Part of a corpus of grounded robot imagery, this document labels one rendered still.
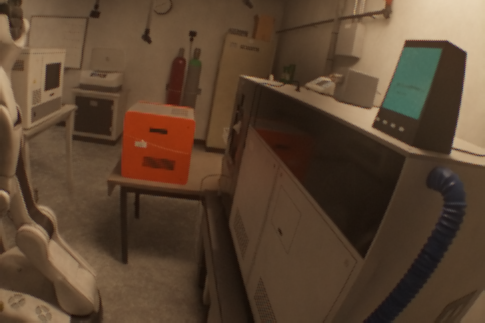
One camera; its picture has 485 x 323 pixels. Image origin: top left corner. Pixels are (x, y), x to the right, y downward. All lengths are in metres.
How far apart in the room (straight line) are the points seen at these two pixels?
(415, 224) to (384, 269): 0.08
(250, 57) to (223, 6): 1.02
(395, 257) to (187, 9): 4.55
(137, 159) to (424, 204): 1.55
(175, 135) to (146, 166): 0.27
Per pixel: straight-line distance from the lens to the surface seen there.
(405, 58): 0.49
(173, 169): 1.71
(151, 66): 4.69
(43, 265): 1.37
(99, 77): 4.27
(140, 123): 1.64
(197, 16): 4.69
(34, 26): 5.51
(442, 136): 0.45
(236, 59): 4.32
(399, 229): 0.41
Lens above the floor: 1.49
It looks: 15 degrees down
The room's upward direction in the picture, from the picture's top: 11 degrees clockwise
